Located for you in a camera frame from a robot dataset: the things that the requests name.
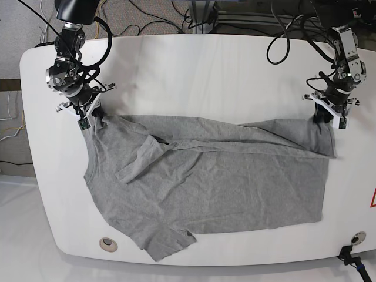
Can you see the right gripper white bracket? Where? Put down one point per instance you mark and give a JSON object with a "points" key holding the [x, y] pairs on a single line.
{"points": [[86, 104]]}

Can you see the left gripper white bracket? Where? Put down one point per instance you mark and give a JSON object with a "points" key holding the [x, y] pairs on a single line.
{"points": [[332, 106]]}

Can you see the grey t-shirt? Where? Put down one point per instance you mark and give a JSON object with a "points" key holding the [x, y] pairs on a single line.
{"points": [[161, 180]]}

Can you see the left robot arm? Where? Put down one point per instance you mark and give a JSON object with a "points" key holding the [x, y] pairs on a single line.
{"points": [[337, 18]]}

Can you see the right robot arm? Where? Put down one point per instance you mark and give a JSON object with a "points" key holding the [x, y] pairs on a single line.
{"points": [[68, 76]]}

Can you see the red warning triangle sticker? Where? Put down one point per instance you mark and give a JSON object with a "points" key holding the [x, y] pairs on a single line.
{"points": [[373, 201]]}

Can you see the right table grommet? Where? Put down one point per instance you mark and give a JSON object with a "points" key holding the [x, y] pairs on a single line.
{"points": [[358, 238]]}

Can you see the table grommet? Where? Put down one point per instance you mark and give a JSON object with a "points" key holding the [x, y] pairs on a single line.
{"points": [[358, 238], [108, 245]]}

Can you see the left table grommet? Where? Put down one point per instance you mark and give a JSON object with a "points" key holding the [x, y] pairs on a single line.
{"points": [[108, 245]]}

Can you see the black clamp with cable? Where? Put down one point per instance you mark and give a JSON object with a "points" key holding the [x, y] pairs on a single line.
{"points": [[348, 260]]}

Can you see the aluminium frame behind table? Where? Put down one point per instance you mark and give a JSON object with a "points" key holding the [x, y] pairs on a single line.
{"points": [[256, 16]]}

